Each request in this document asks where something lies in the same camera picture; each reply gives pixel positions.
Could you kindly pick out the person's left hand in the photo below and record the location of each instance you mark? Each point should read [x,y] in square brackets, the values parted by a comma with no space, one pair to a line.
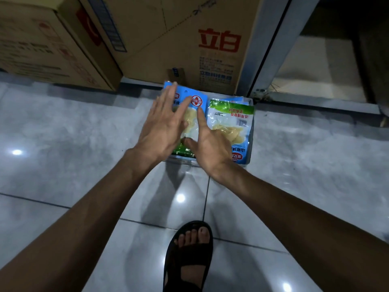
[161,130]

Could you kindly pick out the light blue packet box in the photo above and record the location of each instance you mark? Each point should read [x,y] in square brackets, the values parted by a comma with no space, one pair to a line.
[251,133]

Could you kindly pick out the brown cardboard box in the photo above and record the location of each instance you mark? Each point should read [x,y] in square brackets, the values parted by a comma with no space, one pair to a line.
[39,42]

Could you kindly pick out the person's right hand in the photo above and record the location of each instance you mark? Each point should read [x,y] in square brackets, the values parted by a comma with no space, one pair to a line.
[214,148]

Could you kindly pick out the large red print cardboard box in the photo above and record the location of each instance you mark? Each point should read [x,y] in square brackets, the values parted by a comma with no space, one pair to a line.
[170,36]

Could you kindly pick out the blue green snack packet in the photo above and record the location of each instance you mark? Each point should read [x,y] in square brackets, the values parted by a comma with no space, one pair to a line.
[197,101]
[232,121]

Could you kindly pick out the black sandal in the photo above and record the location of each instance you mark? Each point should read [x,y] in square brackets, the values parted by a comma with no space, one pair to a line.
[179,258]

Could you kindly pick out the person's right thumb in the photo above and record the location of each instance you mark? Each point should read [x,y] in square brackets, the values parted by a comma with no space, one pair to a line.
[191,144]

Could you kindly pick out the grey metal door frame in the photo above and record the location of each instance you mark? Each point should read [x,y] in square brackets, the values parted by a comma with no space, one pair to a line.
[273,36]

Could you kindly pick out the person's right forearm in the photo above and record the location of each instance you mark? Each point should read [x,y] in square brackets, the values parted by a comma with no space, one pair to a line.
[304,234]

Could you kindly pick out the person's left thumb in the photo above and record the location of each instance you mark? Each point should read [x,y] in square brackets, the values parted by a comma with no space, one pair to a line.
[184,109]

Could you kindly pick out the person's left forearm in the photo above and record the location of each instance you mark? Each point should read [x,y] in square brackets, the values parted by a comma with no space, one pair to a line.
[79,221]

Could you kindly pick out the person's left foot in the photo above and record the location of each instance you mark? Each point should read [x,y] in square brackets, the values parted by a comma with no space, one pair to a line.
[194,237]

